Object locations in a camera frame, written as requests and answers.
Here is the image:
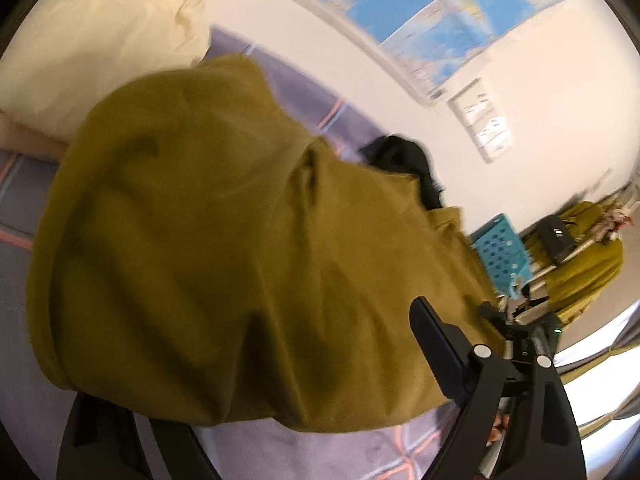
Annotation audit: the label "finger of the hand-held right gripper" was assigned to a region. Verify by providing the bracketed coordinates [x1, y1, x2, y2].
[478, 301, 510, 325]

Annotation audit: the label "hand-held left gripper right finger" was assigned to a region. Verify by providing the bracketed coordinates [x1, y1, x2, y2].
[409, 296, 587, 480]

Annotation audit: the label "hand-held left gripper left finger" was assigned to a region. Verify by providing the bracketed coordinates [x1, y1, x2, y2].
[56, 392, 221, 480]

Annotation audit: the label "olive green button shirt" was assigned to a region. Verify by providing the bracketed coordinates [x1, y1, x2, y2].
[25, 54, 508, 433]

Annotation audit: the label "person's right hand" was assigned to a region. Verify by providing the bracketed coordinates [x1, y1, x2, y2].
[487, 410, 513, 446]

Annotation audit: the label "white rack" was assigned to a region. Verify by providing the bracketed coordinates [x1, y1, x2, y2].
[507, 237, 603, 326]

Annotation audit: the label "blue perforated plastic basket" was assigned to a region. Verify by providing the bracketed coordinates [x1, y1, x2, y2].
[470, 213, 533, 298]

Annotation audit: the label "hanging olive green garment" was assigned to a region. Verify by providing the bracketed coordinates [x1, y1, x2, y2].
[520, 201, 626, 326]

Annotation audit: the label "black bag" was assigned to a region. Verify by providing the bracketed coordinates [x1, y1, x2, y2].
[536, 215, 579, 264]

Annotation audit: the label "bright window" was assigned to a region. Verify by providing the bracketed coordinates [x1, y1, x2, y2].
[550, 300, 640, 480]

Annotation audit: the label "purple checked bed sheet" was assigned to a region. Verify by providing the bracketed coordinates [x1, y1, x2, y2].
[0, 25, 473, 480]

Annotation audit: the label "white and red hangers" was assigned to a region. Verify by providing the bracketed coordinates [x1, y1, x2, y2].
[592, 204, 635, 235]

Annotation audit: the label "black cloth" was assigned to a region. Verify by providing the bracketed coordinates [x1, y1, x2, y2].
[360, 134, 446, 211]

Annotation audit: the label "blue world map poster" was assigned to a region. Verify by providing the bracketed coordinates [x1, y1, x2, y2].
[260, 0, 588, 103]

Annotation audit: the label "cream pillow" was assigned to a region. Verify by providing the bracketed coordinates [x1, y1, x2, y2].
[0, 0, 211, 141]

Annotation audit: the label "white wall socket panel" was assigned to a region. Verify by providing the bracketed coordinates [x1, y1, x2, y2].
[447, 77, 513, 163]

